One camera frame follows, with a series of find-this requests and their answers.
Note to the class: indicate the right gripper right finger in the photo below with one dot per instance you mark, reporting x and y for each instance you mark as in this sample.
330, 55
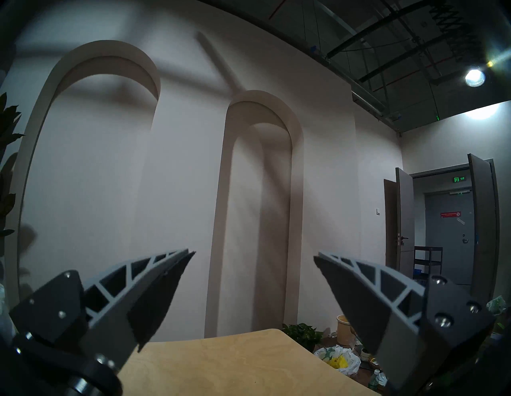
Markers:
399, 331

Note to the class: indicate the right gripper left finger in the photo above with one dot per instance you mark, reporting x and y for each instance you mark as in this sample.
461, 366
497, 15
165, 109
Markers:
115, 311

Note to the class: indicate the waste bin with white bag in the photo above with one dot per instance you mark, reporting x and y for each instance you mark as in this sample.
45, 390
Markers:
337, 359

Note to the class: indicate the upright green floor bottle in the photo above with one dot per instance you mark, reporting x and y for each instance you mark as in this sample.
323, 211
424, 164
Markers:
373, 381

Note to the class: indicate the black metal shelf rack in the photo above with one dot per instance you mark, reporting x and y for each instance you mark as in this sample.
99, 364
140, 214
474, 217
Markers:
428, 261

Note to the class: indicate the small leafy green plant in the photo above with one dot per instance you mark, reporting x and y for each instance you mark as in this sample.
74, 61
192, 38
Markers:
303, 333

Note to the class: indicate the grey closed corridor door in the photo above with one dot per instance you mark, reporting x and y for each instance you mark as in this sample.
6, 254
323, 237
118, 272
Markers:
449, 247

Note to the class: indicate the grey open door leaf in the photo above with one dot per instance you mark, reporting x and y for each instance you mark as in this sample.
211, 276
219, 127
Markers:
405, 207

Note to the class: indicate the red door notice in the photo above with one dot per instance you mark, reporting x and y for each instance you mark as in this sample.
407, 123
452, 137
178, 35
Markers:
450, 214

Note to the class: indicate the grey wide door leaf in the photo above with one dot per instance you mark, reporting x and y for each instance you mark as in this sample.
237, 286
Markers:
483, 223

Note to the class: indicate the tall dark-leaved potted plant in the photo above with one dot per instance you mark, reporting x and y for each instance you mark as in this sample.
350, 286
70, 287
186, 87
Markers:
6, 127

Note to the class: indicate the round ceiling lamp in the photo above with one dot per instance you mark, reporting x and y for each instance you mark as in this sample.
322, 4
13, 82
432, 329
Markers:
475, 78

